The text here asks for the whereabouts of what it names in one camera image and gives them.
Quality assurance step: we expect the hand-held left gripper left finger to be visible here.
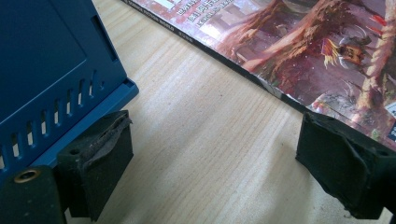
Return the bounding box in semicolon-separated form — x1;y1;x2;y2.
0;109;134;224

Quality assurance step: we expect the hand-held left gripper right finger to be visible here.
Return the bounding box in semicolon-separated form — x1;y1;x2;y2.
295;111;396;220

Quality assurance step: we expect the blue plastic file rack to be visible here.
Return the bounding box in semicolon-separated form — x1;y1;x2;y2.
0;0;140;185

